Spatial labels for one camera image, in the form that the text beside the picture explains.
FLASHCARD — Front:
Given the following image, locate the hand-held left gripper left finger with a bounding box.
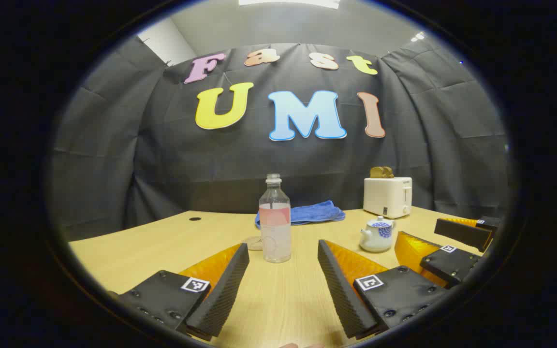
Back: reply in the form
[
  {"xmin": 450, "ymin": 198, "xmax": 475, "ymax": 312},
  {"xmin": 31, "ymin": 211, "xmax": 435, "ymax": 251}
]
[{"xmin": 114, "ymin": 243, "xmax": 250, "ymax": 342}]

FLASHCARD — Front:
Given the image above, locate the white toaster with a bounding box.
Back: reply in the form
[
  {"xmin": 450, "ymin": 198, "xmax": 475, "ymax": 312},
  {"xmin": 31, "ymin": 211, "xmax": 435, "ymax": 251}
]
[{"xmin": 363, "ymin": 176, "xmax": 413, "ymax": 219}]

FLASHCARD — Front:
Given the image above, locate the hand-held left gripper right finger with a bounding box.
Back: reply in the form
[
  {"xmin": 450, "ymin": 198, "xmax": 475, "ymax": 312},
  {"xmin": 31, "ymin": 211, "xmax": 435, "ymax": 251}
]
[{"xmin": 317, "ymin": 239, "xmax": 449, "ymax": 339}]

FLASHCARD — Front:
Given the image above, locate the blue towel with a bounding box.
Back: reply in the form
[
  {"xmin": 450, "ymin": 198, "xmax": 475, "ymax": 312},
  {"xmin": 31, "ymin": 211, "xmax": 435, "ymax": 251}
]
[{"xmin": 255, "ymin": 200, "xmax": 346, "ymax": 229}]

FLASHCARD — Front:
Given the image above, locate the clear water bottle pink label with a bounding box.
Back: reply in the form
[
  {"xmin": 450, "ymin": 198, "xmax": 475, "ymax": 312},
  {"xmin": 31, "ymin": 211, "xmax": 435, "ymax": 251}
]
[{"xmin": 258, "ymin": 174, "xmax": 292, "ymax": 263}]

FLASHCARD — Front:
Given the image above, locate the white teacup blue pattern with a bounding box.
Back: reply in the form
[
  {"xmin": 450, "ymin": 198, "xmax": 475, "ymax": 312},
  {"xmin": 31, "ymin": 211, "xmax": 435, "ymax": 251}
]
[{"xmin": 360, "ymin": 220, "xmax": 396, "ymax": 253}]

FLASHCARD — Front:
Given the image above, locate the ceiling light panel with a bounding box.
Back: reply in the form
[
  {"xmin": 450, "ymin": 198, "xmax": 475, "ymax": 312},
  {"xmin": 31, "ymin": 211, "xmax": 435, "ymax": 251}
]
[{"xmin": 237, "ymin": 0, "xmax": 341, "ymax": 9}]

